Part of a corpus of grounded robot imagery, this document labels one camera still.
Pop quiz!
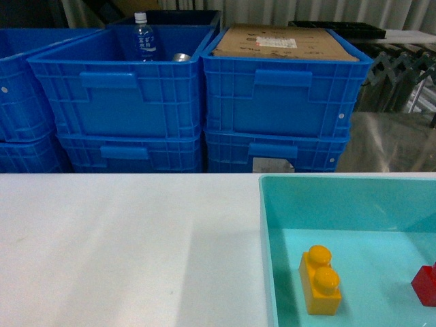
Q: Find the blue crate with bottle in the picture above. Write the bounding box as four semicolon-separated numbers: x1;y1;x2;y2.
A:
28;25;214;138

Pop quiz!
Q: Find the silver metal can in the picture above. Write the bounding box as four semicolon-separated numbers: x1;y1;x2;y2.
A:
172;52;191;63

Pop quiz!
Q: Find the yellow toy block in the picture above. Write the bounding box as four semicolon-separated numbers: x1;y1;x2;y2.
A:
298;245;342;316

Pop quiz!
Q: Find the teal plastic tray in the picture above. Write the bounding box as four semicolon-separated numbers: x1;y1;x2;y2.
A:
260;174;435;326

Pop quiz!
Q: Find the blue crate with cardboard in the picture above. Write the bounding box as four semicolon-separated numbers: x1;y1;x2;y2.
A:
202;29;372;138

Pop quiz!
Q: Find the grey expandable roller conveyor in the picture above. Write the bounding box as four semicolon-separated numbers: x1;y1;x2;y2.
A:
354;44;435;116

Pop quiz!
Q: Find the far left upper blue crate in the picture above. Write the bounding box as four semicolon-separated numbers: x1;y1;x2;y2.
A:
1;28;98;142

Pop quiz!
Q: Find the far left lower blue crate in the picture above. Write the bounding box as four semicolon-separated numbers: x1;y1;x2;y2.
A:
1;132;74;174

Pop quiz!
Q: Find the lower left-middle blue crate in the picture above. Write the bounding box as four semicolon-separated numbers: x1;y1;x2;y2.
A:
57;134;203;174

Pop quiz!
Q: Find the lower right blue crate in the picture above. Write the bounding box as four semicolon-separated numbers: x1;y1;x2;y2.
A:
205;129;349;174

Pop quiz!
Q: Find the rear dark blue crate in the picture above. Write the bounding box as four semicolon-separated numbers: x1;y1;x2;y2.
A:
107;10;222;35

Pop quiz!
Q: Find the black plastic tray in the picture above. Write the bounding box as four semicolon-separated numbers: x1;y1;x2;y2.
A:
287;20;386;40

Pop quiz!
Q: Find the brown cardboard box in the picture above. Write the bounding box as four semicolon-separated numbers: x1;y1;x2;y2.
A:
212;25;358;61

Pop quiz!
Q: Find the red toy block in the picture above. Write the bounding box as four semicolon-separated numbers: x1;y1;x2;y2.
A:
411;264;436;307

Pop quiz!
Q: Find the clear water bottle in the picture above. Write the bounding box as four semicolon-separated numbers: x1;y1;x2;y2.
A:
133;12;157;62

